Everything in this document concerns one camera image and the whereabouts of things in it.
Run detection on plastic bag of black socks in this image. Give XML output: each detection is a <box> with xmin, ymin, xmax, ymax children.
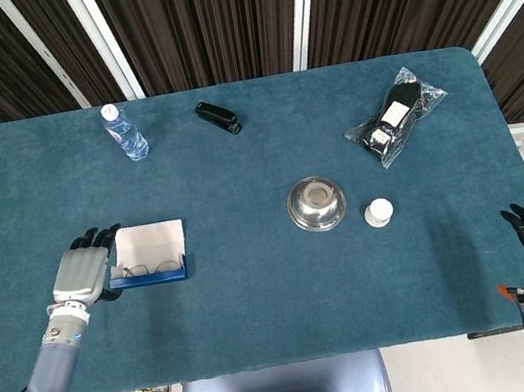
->
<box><xmin>334</xmin><ymin>60</ymin><xmax>460</xmax><ymax>176</ymax></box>

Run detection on teal table cloth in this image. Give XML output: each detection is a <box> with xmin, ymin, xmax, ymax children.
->
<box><xmin>0</xmin><ymin>31</ymin><xmax>524</xmax><ymax>392</ymax></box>

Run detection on white narrow pillar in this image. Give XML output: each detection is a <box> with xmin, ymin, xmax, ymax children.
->
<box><xmin>0</xmin><ymin>0</ymin><xmax>93</xmax><ymax>121</ymax></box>

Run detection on white pillar with grey edge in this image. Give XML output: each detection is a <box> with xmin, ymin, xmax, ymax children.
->
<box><xmin>280</xmin><ymin>0</ymin><xmax>336</xmax><ymax>73</ymax></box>

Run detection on clear plastic water bottle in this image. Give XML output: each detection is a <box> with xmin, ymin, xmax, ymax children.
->
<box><xmin>98</xmin><ymin>97</ymin><xmax>153</xmax><ymax>167</ymax></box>

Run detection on blue glasses case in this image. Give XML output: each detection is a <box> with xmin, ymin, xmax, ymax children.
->
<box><xmin>100</xmin><ymin>216</ymin><xmax>195</xmax><ymax>295</ymax></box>

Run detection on white wide pillar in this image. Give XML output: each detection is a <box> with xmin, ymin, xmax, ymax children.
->
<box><xmin>62</xmin><ymin>0</ymin><xmax>147</xmax><ymax>110</ymax></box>

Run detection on upturned stainless steel bowl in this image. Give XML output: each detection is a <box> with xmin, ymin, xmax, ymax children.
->
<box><xmin>282</xmin><ymin>171</ymin><xmax>353</xmax><ymax>238</ymax></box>

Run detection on small white jar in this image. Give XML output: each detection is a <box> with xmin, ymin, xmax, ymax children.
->
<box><xmin>361</xmin><ymin>196</ymin><xmax>397</xmax><ymax>231</ymax></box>

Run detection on eyeglasses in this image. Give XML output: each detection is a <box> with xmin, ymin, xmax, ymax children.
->
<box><xmin>119</xmin><ymin>254</ymin><xmax>184</xmax><ymax>281</ymax></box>

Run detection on dark brown curtain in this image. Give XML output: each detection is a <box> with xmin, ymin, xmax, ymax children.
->
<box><xmin>0</xmin><ymin>0</ymin><xmax>524</xmax><ymax>218</ymax></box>

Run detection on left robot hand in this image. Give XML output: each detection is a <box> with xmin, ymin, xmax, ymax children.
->
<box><xmin>42</xmin><ymin>223</ymin><xmax>134</xmax><ymax>313</ymax></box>

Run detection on black stapler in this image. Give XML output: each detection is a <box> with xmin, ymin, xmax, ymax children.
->
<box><xmin>193</xmin><ymin>95</ymin><xmax>245</xmax><ymax>142</ymax></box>

